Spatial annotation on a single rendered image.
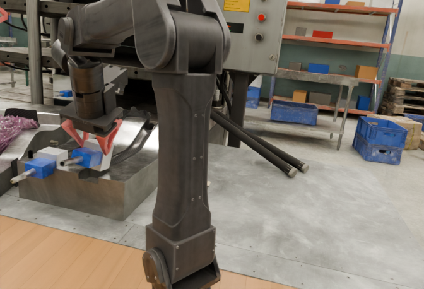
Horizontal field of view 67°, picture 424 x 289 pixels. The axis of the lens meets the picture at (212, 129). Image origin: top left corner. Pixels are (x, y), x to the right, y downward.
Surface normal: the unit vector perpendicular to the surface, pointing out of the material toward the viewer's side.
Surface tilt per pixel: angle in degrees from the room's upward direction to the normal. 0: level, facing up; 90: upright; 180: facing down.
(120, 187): 90
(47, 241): 0
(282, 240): 0
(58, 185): 90
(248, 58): 90
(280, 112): 92
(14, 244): 0
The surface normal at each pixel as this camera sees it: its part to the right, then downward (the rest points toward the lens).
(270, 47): -0.23, 0.23
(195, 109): 0.69, 0.17
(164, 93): -0.68, 0.36
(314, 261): 0.10, -0.96
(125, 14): -0.78, 0.16
